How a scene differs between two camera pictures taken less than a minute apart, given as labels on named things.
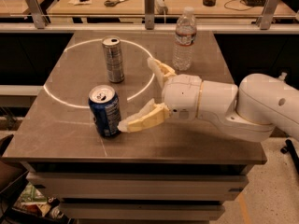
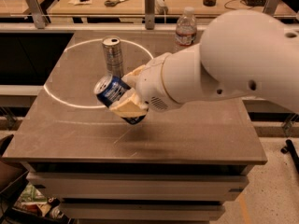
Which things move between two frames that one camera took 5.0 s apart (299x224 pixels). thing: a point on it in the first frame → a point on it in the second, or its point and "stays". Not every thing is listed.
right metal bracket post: (264, 20) stays
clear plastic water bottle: (185, 38) stays
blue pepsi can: (106, 107) → (106, 90)
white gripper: (182, 94) → (150, 84)
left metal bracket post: (35, 7) stays
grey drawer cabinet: (141, 192) stays
